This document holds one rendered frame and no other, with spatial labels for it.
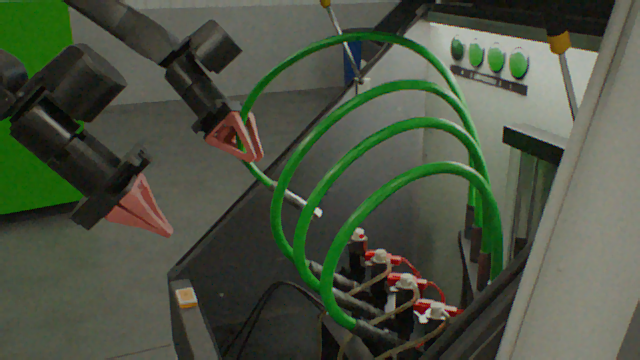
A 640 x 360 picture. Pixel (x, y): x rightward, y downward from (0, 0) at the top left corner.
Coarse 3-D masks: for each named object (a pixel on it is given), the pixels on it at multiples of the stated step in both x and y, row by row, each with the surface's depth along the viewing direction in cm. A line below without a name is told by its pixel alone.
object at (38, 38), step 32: (0, 0) 357; (32, 0) 362; (0, 32) 358; (32, 32) 367; (64, 32) 375; (32, 64) 371; (0, 128) 372; (0, 160) 377; (32, 160) 387; (0, 192) 382; (32, 192) 392; (64, 192) 402; (0, 224) 391
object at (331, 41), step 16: (352, 32) 96; (368, 32) 96; (384, 32) 96; (304, 48) 97; (320, 48) 97; (416, 48) 96; (288, 64) 98; (432, 64) 97; (448, 80) 98; (256, 96) 100; (464, 96) 99; (240, 112) 101; (240, 144) 103; (256, 176) 104
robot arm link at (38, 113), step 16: (32, 96) 69; (48, 96) 68; (32, 112) 68; (48, 112) 69; (64, 112) 69; (16, 128) 68; (32, 128) 68; (48, 128) 68; (64, 128) 69; (32, 144) 69; (48, 144) 69; (64, 144) 70; (48, 160) 70
